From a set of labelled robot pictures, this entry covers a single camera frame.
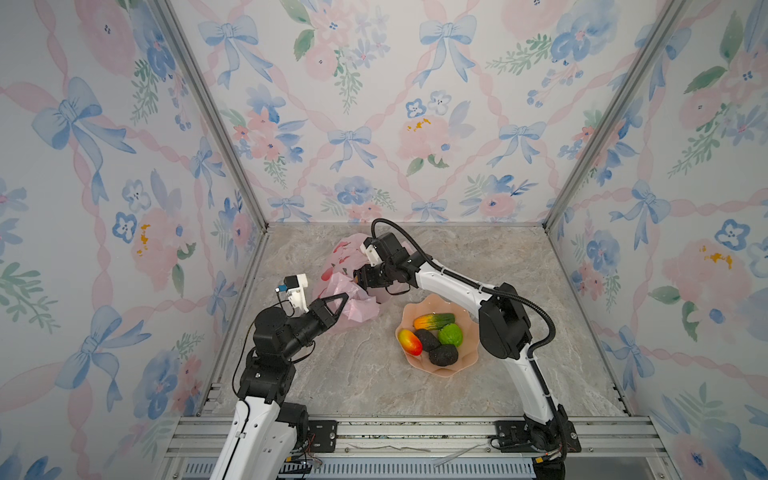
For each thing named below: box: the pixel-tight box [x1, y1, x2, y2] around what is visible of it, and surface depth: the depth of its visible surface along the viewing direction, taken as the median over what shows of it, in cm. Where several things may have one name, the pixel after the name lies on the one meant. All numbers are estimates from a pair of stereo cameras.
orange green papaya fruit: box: [413, 313, 455, 330], surface depth 91 cm
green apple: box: [438, 323, 463, 347], surface depth 87 cm
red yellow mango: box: [398, 328, 423, 356], surface depth 85 cm
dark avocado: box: [428, 344, 459, 367], surface depth 83 cm
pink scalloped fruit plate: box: [395, 293, 481, 378], surface depth 85 cm
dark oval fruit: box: [415, 328, 440, 352], surface depth 87 cm
